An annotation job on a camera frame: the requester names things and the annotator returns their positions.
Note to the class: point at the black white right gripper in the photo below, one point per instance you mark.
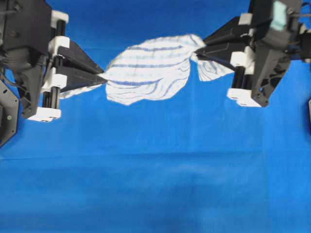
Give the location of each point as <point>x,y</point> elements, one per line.
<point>275,35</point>

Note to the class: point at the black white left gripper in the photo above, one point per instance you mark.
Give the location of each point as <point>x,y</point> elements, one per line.
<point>32,38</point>

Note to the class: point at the white blue striped towel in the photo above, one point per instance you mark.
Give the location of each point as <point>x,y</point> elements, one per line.
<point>157,69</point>

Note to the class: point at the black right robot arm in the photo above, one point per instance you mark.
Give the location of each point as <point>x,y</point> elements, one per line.
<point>303,36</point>

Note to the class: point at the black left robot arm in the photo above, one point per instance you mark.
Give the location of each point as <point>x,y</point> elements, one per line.
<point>11,108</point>

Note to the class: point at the blue table cloth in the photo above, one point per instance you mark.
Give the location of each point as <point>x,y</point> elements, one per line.
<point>195,163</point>

